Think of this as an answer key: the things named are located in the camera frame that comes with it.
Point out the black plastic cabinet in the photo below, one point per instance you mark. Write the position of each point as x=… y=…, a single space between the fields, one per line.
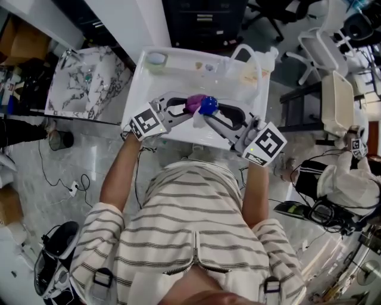
x=205 y=21

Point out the white pump bottle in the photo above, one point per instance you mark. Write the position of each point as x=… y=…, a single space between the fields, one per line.
x=208 y=104

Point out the white power strip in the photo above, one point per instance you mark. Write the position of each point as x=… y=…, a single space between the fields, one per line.
x=73 y=188

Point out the white office chair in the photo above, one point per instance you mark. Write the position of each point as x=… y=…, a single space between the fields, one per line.
x=321 y=50
x=334 y=18

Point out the translucent jug orange label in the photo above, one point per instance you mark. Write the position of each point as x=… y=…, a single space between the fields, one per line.
x=268 y=59

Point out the small desk fan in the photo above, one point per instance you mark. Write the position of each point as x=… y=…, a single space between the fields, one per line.
x=367 y=272

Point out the person's right forearm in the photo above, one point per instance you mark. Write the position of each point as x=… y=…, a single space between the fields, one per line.
x=256 y=196

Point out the white ceramic sink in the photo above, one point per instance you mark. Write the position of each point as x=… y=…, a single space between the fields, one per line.
x=149 y=89

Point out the black table frame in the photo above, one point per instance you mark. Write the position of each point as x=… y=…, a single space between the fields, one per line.
x=300 y=104

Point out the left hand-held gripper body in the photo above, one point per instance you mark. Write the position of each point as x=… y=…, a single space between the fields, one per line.
x=146 y=120

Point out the black office chair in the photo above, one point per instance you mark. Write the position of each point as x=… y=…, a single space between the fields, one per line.
x=268 y=15

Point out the stacked brown cardboard boxes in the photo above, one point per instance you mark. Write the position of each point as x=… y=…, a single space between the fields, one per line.
x=21 y=41

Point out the green soap dish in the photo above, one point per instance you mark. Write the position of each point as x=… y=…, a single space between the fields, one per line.
x=156 y=69

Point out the person's face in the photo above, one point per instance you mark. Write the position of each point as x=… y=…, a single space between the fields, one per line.
x=214 y=292

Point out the beige plastic bin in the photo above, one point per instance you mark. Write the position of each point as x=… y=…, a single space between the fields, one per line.
x=339 y=101

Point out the pale oval soap bar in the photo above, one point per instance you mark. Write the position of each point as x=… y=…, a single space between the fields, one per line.
x=157 y=58

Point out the chrome faucet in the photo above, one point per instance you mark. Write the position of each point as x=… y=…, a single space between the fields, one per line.
x=70 y=56

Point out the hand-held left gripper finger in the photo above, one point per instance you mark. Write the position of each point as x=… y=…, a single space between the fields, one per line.
x=172 y=96
x=178 y=117

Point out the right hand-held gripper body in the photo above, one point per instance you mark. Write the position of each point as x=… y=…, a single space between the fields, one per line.
x=263 y=143

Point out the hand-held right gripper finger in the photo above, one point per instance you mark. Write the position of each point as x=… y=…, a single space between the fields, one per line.
x=221 y=129
x=238 y=107

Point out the black mesh wastebasket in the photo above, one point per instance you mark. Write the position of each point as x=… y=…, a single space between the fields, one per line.
x=61 y=140

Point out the black marble counter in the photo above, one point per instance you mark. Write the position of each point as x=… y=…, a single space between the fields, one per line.
x=26 y=86

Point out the brown cardboard box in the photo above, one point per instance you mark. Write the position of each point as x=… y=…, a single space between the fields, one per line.
x=10 y=205

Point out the cream striped shirt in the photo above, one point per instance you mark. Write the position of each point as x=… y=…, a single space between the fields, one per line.
x=190 y=226

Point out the person's left forearm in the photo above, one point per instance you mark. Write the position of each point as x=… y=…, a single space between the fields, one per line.
x=119 y=178

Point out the purple cloth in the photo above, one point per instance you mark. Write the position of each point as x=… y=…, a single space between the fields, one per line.
x=195 y=102

